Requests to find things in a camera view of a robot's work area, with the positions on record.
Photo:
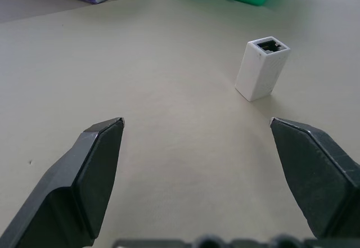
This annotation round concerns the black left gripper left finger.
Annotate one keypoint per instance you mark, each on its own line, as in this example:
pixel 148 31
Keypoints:
pixel 81 180

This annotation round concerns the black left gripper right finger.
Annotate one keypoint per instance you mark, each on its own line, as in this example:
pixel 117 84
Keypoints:
pixel 315 175

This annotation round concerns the white Ethernet coupler block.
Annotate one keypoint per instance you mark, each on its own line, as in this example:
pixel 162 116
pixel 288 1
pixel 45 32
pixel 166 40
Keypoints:
pixel 260 72

